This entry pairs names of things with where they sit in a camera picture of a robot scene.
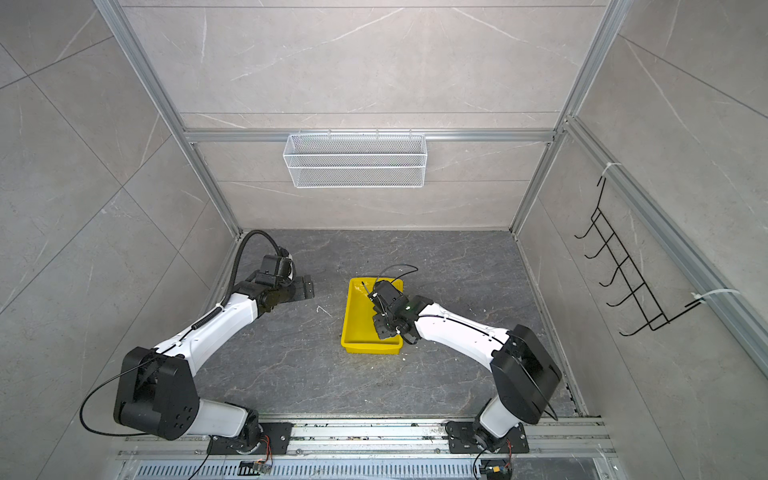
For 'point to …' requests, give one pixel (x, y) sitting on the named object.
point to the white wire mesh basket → (357, 160)
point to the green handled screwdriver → (365, 287)
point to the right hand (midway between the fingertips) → (385, 320)
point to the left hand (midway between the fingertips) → (299, 280)
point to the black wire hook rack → (649, 307)
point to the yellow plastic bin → (360, 333)
